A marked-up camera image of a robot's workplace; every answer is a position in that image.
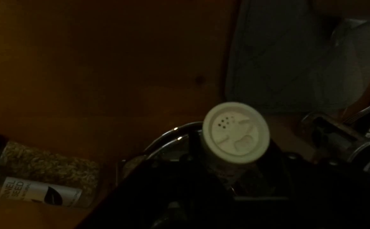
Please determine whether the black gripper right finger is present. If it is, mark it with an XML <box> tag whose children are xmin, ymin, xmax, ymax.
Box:
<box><xmin>258</xmin><ymin>141</ymin><xmax>363</xmax><ymax>199</ymax></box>

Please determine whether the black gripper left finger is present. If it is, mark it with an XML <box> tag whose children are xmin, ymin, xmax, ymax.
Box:
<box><xmin>119</xmin><ymin>131</ymin><xmax>236</xmax><ymax>199</ymax></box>

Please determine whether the white spice bottle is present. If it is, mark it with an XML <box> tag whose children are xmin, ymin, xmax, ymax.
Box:
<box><xmin>200</xmin><ymin>100</ymin><xmax>272</xmax><ymax>188</ymax></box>

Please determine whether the herb spice bottle black lid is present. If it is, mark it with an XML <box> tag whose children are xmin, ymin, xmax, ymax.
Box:
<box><xmin>0</xmin><ymin>131</ymin><xmax>101</xmax><ymax>209</ymax></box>

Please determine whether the dark grey mat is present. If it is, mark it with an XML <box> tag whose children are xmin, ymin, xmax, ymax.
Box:
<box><xmin>222</xmin><ymin>0</ymin><xmax>370</xmax><ymax>114</ymax></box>

